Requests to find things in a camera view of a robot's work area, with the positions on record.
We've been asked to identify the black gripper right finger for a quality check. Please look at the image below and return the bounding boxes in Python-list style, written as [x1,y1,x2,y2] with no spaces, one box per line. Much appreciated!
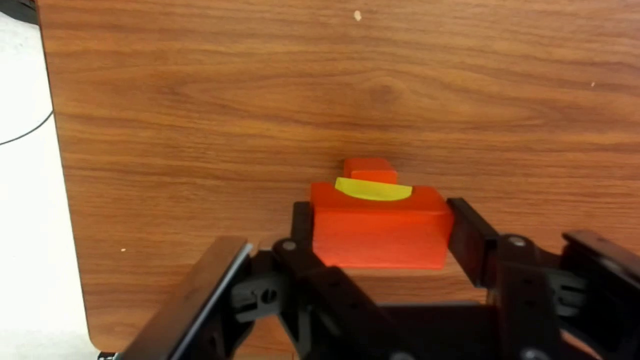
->
[444,195,570,360]

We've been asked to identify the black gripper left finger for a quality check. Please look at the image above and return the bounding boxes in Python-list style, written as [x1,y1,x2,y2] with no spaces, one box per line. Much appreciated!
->
[269,200,404,360]

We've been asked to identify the orange arch block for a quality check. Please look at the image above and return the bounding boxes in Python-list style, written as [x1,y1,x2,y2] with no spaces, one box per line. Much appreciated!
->
[308,179,459,272]

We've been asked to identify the yellow rectangular block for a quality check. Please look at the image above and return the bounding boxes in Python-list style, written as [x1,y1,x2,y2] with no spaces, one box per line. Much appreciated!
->
[333,174,417,204]

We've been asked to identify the orange square block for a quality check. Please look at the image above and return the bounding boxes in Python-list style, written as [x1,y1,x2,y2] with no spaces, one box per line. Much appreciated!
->
[341,155,403,185]

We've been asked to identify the metal camera mount plate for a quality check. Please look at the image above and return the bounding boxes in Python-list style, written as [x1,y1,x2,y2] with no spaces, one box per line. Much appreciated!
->
[123,234,256,360]

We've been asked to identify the thin black floor cable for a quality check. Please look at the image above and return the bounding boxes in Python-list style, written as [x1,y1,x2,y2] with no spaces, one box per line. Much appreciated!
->
[0,107,56,150]

